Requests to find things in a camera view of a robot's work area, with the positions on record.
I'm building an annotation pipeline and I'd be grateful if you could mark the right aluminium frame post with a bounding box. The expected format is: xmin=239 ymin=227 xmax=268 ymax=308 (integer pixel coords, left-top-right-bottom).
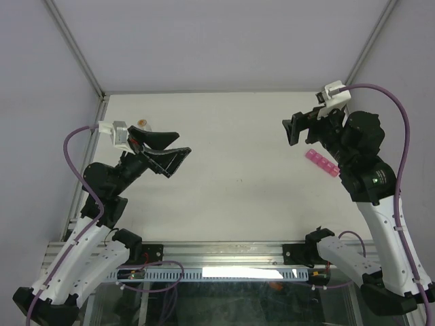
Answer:
xmin=345 ymin=0 xmax=399 ymax=85

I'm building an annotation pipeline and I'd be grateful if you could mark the white slotted cable duct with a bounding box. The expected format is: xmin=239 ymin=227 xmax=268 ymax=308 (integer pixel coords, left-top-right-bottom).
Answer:
xmin=103 ymin=267 xmax=309 ymax=283

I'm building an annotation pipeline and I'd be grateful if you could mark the clear glass pill bottle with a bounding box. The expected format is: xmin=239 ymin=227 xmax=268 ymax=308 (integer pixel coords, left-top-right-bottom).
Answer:
xmin=137 ymin=119 xmax=152 ymax=132

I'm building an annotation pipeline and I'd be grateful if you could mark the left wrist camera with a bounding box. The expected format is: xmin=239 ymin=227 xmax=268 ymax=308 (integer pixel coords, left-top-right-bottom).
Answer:
xmin=98 ymin=121 xmax=131 ymax=152

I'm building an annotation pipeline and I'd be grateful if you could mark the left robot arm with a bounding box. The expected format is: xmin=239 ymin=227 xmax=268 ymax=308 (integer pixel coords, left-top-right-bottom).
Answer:
xmin=13 ymin=121 xmax=192 ymax=325

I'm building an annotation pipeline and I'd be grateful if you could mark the left aluminium frame post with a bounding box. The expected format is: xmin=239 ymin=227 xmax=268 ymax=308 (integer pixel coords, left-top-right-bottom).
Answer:
xmin=42 ymin=0 xmax=105 ymax=98

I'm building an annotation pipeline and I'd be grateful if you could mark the aluminium frame post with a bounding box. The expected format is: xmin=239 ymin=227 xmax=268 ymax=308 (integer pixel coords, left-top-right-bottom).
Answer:
xmin=345 ymin=0 xmax=399 ymax=85
xmin=42 ymin=0 xmax=105 ymax=98

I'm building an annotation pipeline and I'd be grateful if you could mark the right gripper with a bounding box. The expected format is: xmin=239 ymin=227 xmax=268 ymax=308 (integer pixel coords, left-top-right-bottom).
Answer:
xmin=283 ymin=102 xmax=353 ymax=167

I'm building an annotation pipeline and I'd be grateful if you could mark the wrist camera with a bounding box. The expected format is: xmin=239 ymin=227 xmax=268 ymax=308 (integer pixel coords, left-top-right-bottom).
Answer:
xmin=98 ymin=121 xmax=131 ymax=152
xmin=316 ymin=80 xmax=351 ymax=119

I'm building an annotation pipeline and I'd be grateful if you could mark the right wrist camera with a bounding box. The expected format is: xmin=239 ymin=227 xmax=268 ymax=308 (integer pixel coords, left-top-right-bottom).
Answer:
xmin=316 ymin=80 xmax=351 ymax=119

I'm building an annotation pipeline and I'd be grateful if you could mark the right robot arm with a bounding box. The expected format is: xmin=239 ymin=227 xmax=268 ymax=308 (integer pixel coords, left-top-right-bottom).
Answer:
xmin=282 ymin=107 xmax=434 ymax=316

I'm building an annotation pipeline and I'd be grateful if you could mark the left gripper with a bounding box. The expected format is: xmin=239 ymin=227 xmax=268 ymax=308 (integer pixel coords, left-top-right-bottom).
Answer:
xmin=111 ymin=126 xmax=191 ymax=195

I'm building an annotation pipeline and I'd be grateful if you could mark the pink pill organizer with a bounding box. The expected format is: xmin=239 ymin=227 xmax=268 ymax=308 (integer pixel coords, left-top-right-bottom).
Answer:
xmin=304 ymin=149 xmax=340 ymax=177

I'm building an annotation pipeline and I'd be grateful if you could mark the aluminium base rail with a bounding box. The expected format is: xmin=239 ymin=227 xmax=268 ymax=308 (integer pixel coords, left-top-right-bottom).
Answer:
xmin=141 ymin=241 xmax=302 ymax=268

